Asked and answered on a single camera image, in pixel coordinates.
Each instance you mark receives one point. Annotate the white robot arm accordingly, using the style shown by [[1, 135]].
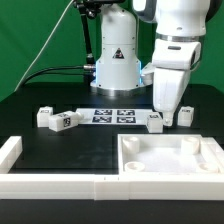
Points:
[[181, 27]]

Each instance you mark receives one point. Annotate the white U-shaped fence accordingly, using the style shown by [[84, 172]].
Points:
[[122, 186]]

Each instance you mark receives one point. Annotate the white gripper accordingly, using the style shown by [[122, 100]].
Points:
[[173, 62]]

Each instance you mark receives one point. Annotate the black camera stand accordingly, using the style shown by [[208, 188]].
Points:
[[89, 9]]

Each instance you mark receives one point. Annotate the white marker sheet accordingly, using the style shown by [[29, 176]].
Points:
[[114, 116]]

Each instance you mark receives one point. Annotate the white square tabletop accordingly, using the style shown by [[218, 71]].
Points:
[[169, 154]]

